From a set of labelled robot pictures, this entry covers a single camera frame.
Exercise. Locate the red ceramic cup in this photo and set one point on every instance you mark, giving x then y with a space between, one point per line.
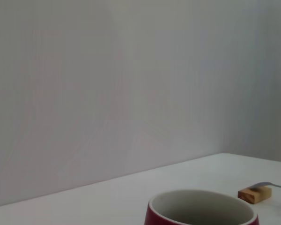
152 216

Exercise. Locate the long wooden block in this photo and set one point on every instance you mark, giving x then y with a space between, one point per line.
254 195

